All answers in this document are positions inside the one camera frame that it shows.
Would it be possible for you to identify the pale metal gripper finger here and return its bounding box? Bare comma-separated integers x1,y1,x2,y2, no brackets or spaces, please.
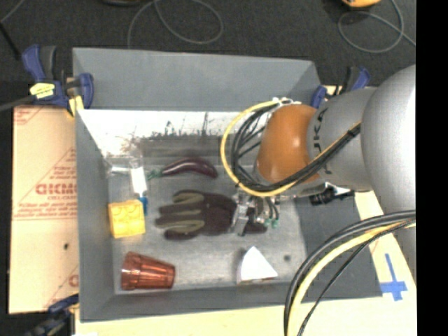
232,205,251,237

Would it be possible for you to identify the dark purple and olive glove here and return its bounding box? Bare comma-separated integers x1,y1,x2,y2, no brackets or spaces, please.
154,189,269,242

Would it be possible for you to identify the white wedge-shaped block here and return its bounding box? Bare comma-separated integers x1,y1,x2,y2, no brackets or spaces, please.
235,246,279,286

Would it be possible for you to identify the purple toy eggplant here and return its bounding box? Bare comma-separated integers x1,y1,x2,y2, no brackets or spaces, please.
146,156,219,181

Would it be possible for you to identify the copper brown cup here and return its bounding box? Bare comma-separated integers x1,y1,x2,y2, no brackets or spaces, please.
120,251,176,291

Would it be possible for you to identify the yellow toy block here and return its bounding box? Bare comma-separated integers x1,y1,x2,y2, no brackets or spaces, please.
107,199,147,239

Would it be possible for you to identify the grey metal bin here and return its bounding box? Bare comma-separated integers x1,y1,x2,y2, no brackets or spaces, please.
71,47,383,322

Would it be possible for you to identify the brown cardboard board red print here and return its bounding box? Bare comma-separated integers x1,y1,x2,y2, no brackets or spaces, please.
7,104,80,315

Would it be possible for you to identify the black cylinder on white bracket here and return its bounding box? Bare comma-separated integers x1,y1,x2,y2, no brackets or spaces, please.
297,183,355,207

